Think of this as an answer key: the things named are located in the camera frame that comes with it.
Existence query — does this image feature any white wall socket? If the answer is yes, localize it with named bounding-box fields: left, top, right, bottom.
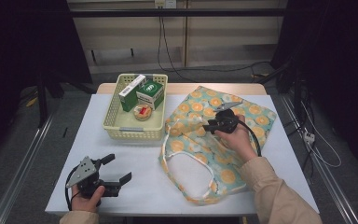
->
left=154, top=0, right=177, bottom=9

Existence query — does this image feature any wide green white medicine box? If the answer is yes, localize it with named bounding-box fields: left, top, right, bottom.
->
left=135, top=79, right=165, bottom=110

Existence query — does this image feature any dark curtain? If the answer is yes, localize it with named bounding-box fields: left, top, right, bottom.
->
left=0, top=0, right=92, bottom=94
left=269, top=0, right=358, bottom=175

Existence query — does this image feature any left hand-held gripper cable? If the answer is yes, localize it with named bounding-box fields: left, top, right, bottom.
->
left=63, top=166, right=79, bottom=212

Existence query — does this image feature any cream perforated plastic basket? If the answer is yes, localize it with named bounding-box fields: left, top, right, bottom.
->
left=102, top=73, right=169, bottom=141

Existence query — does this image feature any white power strip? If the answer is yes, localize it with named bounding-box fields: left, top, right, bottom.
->
left=302, top=130, right=317, bottom=145

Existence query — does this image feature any right hand-held gripper cable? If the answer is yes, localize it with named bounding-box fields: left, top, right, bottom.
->
left=237, top=119, right=263, bottom=157

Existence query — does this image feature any black horizontal bar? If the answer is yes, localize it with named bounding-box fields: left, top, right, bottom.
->
left=69, top=7, right=287, bottom=18

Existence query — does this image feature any tall green medicine box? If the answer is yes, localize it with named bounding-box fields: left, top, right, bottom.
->
left=117, top=74, right=147, bottom=113

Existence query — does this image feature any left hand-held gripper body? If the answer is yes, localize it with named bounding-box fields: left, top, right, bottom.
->
left=65, top=156, right=120, bottom=199

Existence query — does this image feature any orange print cloth bag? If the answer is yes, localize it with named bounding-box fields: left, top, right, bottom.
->
left=158, top=85, right=278, bottom=206

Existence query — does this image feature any aluminium floor rail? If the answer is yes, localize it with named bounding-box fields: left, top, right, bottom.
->
left=0, top=113, right=55, bottom=224
left=279, top=92, right=358, bottom=224

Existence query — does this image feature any black metal stand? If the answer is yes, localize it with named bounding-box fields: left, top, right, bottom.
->
left=35, top=71, right=49, bottom=129

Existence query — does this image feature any person's left hand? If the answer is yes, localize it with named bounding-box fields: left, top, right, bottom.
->
left=70, top=185, right=106, bottom=213

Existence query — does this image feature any black wall cable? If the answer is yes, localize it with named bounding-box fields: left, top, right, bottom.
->
left=157, top=15, right=271, bottom=82

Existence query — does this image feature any person's right hand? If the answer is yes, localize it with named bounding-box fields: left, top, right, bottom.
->
left=213, top=115, right=259, bottom=164

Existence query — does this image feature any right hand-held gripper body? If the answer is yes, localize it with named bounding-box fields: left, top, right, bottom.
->
left=213, top=101, right=243, bottom=134

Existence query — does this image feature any white floor cable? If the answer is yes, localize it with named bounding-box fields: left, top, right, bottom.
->
left=300, top=101, right=343, bottom=169

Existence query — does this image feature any hand-held gripper cable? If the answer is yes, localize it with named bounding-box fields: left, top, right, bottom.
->
left=63, top=166, right=79, bottom=212
left=237, top=119, right=263, bottom=157

